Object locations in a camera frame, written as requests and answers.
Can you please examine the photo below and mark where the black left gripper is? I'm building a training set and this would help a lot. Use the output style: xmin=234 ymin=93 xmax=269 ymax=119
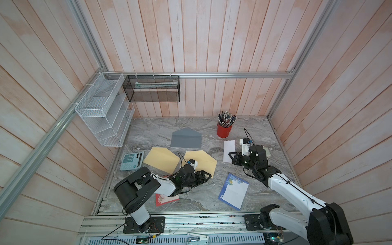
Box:
xmin=182 ymin=170 xmax=212 ymax=188

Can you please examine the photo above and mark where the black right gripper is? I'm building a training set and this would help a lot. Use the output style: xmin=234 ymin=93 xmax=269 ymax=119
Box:
xmin=229 ymin=151 xmax=258 ymax=173

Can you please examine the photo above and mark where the yellow envelope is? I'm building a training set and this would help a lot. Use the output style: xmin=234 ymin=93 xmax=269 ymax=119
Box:
xmin=184 ymin=150 xmax=217 ymax=178
xmin=143 ymin=147 xmax=180 ymax=174

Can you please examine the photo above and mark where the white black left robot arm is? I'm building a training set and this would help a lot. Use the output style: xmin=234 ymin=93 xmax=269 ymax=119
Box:
xmin=114 ymin=163 xmax=212 ymax=226

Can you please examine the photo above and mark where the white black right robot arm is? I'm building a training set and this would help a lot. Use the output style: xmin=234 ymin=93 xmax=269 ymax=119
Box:
xmin=227 ymin=144 xmax=354 ymax=245

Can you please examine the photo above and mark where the blue bordered letter paper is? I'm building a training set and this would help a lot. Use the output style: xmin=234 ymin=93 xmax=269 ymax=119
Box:
xmin=218 ymin=173 xmax=249 ymax=211

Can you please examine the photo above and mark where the grey paper envelope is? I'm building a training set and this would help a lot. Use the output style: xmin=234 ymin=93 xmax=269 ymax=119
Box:
xmin=170 ymin=128 xmax=202 ymax=149

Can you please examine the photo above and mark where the red pencil cup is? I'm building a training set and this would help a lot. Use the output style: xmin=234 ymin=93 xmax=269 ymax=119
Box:
xmin=216 ymin=123 xmax=232 ymax=138

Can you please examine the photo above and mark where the bunch of pencils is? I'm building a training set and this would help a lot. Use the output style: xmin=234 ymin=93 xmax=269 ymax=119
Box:
xmin=217 ymin=111 xmax=237 ymax=128

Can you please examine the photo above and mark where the teal desk calculator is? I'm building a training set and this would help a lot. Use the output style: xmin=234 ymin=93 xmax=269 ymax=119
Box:
xmin=120 ymin=152 xmax=144 ymax=171

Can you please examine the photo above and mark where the paper inside black basket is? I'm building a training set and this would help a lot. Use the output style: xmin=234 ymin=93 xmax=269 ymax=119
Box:
xmin=134 ymin=81 xmax=178 ymax=89

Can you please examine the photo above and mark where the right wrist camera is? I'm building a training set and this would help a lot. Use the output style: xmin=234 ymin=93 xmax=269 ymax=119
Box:
xmin=239 ymin=138 xmax=252 ymax=156

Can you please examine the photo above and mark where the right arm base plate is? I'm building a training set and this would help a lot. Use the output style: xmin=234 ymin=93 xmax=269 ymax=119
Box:
xmin=244 ymin=214 xmax=283 ymax=231

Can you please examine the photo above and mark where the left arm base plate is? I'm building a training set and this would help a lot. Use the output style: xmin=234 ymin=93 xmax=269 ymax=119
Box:
xmin=123 ymin=216 xmax=165 ymax=234

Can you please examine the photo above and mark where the black mesh wall basket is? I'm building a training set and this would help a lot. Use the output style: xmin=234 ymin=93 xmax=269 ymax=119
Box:
xmin=122 ymin=75 xmax=181 ymax=103

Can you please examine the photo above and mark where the aluminium frame rail front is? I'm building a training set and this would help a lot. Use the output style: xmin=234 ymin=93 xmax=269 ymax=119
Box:
xmin=78 ymin=211 xmax=331 ymax=238

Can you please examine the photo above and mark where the white wire mesh shelf rack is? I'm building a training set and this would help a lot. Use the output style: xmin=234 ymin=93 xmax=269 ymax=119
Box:
xmin=76 ymin=72 xmax=135 ymax=147

